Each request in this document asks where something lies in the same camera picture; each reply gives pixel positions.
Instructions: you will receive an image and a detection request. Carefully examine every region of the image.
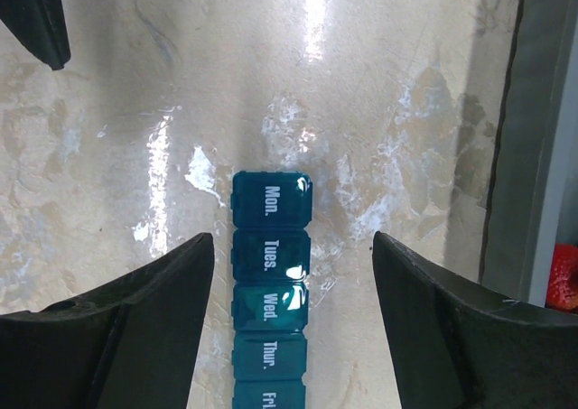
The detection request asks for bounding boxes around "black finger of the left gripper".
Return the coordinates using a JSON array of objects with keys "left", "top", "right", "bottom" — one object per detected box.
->
[{"left": 1, "top": 0, "right": 70, "bottom": 70}]

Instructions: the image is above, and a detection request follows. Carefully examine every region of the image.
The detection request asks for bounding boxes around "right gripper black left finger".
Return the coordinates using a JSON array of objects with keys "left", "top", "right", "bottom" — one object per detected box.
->
[{"left": 1, "top": 233, "right": 214, "bottom": 408}]

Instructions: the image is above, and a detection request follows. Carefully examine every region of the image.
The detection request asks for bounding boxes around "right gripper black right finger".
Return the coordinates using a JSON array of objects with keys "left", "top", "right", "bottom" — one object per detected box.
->
[{"left": 372, "top": 232, "right": 577, "bottom": 408}]

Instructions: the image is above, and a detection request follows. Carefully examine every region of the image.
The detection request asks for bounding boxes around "teal weekly pill organizer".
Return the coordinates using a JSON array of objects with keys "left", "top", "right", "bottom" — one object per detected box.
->
[{"left": 230, "top": 171, "right": 313, "bottom": 408}]

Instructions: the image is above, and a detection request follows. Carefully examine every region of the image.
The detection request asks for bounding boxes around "cherry and strawberry bunch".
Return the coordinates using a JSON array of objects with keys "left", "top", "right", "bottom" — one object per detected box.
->
[{"left": 545, "top": 244, "right": 577, "bottom": 311}]

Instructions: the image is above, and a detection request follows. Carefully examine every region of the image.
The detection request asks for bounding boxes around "grey fruit tray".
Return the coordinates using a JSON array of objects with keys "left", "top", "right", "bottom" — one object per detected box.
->
[{"left": 481, "top": 0, "right": 577, "bottom": 306}]

